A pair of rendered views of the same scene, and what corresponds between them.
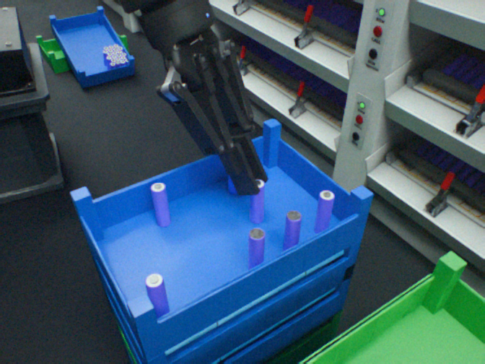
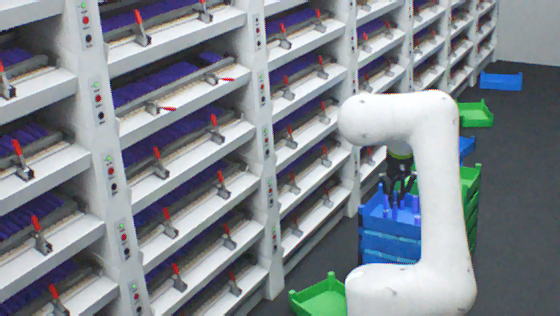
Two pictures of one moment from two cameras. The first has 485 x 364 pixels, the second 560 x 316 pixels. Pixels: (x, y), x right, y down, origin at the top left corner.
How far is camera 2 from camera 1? 2.36 m
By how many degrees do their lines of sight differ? 92
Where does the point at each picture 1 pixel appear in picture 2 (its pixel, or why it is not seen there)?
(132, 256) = not seen: hidden behind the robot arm
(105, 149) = not seen: outside the picture
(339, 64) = (251, 230)
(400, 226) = (287, 266)
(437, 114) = (286, 199)
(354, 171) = (278, 265)
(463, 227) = (304, 227)
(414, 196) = (292, 241)
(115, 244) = not seen: hidden behind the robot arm
